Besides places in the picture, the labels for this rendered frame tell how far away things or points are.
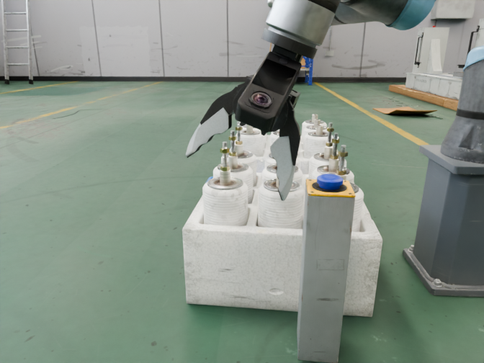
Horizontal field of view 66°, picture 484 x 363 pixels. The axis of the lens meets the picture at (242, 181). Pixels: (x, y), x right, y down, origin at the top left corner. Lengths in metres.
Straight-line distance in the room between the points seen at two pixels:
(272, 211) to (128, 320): 0.37
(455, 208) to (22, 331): 0.91
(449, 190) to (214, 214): 0.50
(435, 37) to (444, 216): 4.57
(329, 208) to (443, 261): 0.44
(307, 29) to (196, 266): 0.52
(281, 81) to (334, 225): 0.25
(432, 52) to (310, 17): 4.88
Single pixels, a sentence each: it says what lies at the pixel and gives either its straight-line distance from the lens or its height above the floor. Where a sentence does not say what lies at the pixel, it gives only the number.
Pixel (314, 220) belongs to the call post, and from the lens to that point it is 0.59.
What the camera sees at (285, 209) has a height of 0.22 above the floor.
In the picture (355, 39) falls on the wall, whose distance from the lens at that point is 7.36.
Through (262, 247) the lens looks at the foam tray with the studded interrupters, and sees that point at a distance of 0.76.
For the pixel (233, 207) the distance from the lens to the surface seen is 0.76.
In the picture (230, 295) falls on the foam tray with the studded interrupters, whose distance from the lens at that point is 0.82.
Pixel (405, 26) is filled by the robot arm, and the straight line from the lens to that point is 0.57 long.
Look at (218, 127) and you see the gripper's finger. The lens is 0.51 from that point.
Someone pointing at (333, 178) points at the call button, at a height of 0.33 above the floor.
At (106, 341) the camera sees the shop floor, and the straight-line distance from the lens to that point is 0.81.
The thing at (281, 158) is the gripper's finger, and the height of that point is 0.38.
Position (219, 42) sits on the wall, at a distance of 7.22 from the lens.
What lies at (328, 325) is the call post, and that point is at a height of 0.08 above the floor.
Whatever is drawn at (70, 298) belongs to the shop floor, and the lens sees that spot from 0.95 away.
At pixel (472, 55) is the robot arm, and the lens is 0.92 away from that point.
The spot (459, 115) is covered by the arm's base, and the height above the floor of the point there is 0.39.
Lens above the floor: 0.51
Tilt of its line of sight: 19 degrees down
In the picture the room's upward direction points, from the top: straight up
